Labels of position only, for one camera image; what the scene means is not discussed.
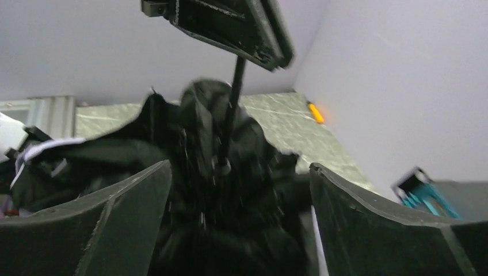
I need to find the black umbrella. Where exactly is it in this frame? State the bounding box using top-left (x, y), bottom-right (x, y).
top-left (1, 59), bottom-right (318, 275)

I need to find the aluminium frame rail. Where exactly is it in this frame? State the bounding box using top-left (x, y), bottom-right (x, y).
top-left (1, 95), bottom-right (77, 138)

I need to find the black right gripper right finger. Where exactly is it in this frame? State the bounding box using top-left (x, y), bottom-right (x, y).
top-left (310, 163), bottom-right (487, 275)

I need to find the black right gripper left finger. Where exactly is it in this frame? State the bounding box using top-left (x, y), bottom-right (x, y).
top-left (1, 161), bottom-right (171, 276)

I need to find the orange utility knife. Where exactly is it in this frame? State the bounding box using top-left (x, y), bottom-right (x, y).
top-left (307, 101), bottom-right (325, 124)

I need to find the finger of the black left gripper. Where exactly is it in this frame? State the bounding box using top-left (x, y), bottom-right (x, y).
top-left (140, 0), bottom-right (294, 71)

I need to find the grey network switch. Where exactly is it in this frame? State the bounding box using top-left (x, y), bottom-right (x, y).
top-left (391, 167), bottom-right (487, 221)

